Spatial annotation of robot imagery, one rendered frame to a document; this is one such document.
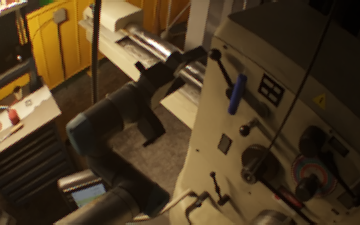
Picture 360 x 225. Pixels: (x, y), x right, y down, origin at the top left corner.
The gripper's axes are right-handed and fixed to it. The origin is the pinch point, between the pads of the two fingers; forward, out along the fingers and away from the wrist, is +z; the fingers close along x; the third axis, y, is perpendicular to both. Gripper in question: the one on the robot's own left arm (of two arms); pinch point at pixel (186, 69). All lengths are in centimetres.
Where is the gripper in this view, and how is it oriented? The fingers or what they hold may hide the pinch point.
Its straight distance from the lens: 66.0
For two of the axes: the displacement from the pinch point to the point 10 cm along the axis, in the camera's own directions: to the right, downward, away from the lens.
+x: -3.4, 4.2, 8.4
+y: -6.3, -7.7, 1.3
